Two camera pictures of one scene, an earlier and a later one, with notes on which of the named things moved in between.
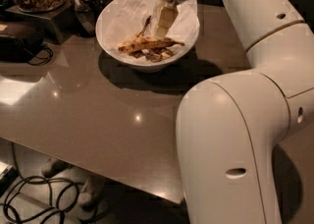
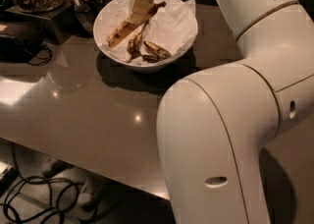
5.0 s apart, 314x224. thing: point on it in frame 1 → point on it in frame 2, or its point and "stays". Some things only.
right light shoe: (93, 192) stays
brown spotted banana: (147, 42) → (128, 28)
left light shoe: (53, 166) stays
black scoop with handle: (83, 14) stays
